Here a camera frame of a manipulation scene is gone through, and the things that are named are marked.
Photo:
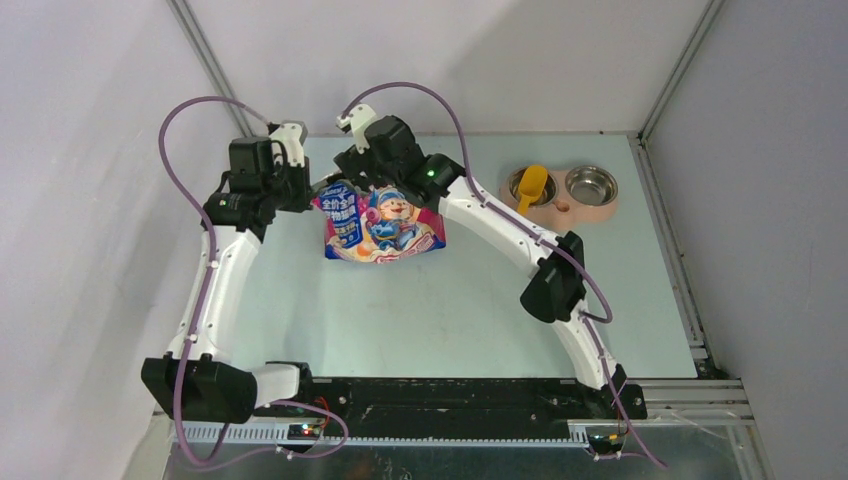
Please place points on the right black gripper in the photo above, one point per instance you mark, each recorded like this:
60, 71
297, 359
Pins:
354, 164

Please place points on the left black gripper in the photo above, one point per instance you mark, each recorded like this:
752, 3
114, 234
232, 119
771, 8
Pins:
305, 195

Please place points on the colourful pet food bag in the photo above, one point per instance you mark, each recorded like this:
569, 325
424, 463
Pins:
376, 227

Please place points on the pink double bowl stand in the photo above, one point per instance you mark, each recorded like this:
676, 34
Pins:
563, 213

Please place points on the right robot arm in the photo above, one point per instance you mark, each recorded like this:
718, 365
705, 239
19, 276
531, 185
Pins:
558, 280

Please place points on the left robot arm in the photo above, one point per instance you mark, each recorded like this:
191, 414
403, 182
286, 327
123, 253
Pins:
195, 379

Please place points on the yellow plastic scoop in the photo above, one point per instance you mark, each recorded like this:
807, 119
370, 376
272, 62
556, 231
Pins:
531, 186

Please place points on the left steel bowl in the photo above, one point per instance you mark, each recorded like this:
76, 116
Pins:
513, 181

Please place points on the steel bowl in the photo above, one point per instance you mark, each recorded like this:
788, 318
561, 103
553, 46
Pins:
591, 185
513, 181

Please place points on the right steel bowl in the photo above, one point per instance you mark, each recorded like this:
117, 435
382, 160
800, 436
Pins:
591, 185

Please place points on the left electronics board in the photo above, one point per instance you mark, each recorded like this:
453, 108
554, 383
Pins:
304, 432

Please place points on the electronics board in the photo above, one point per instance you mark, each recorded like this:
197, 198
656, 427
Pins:
304, 432
606, 447

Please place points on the right electronics board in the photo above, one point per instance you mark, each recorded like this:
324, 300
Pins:
606, 447

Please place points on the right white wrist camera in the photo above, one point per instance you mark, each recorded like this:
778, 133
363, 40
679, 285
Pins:
355, 122

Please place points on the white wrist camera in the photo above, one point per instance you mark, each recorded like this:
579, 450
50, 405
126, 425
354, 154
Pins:
288, 140
355, 122

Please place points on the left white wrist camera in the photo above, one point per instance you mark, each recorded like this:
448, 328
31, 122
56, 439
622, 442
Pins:
288, 140

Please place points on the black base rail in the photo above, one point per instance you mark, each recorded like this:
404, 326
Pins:
463, 409

